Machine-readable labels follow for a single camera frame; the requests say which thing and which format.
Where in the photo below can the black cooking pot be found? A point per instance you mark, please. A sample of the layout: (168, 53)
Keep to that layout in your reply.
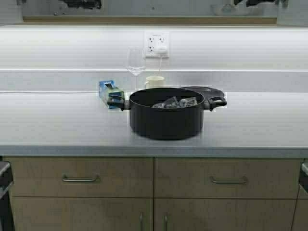
(166, 124)

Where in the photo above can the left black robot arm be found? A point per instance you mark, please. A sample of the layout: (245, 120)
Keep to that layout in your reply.
(85, 4)

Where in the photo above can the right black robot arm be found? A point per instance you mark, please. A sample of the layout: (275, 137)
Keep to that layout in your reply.
(250, 3)

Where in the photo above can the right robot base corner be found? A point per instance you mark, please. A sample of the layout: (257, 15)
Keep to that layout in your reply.
(303, 178)

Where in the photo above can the crumpled bag inside pot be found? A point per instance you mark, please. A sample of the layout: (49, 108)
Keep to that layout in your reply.
(174, 103)

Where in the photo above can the right lower cabinet door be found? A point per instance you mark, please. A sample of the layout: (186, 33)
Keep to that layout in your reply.
(224, 214)

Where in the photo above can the cabinet door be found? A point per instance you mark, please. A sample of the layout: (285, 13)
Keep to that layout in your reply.
(81, 214)
(224, 214)

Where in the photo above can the clear glass bowl in cabinet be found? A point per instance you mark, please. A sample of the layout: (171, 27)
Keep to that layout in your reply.
(229, 10)

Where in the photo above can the left lower cabinet door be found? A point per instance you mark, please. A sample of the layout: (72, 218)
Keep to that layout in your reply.
(81, 214)

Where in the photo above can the cream ceramic mug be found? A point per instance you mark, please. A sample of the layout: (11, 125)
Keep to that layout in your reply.
(154, 82)

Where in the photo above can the blue Ziploc box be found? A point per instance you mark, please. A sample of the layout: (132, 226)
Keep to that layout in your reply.
(108, 88)

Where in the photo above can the clear wine glass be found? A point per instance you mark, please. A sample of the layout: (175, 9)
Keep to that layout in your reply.
(136, 62)

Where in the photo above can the middle wooden drawer front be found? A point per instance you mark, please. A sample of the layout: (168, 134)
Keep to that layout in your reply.
(190, 178)

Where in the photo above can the wooden drawer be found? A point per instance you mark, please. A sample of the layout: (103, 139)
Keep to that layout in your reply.
(190, 178)
(118, 177)

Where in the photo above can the left wooden drawer front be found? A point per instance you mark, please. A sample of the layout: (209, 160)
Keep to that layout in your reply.
(118, 177)

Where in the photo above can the white wall outlet plate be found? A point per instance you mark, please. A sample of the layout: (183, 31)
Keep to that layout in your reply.
(156, 44)

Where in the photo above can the left drawer metal handle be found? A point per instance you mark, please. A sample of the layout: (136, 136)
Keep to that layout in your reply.
(79, 179)

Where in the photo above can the drawer metal handle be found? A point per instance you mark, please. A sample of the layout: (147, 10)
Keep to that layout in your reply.
(243, 180)
(79, 179)

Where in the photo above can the middle drawer metal handle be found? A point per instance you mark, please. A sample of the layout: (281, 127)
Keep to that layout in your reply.
(243, 180)

